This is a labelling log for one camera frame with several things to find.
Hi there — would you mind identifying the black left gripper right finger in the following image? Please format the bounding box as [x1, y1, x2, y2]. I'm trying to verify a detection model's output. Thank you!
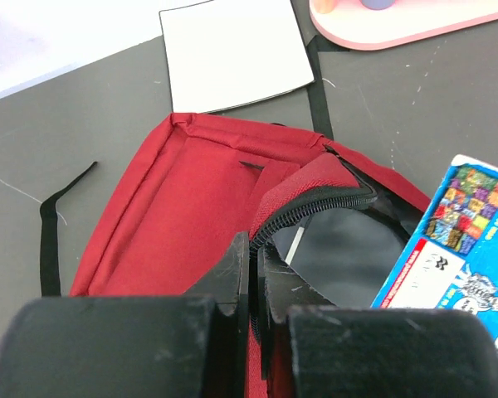
[257, 244, 498, 397]

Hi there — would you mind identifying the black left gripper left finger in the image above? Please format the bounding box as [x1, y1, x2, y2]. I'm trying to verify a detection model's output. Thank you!
[0, 232, 249, 397]

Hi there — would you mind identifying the red student backpack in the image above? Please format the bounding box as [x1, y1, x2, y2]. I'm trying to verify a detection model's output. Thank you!
[40, 36, 429, 397]

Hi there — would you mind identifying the blue comic book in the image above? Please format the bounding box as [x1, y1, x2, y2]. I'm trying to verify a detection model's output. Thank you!
[371, 154, 498, 351]

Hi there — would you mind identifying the pink three-tier shelf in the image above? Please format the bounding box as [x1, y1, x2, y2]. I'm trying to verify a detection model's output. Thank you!
[309, 1, 498, 51]

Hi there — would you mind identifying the blue cup bottom shelf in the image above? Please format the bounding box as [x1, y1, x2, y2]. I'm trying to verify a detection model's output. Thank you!
[360, 0, 395, 11]

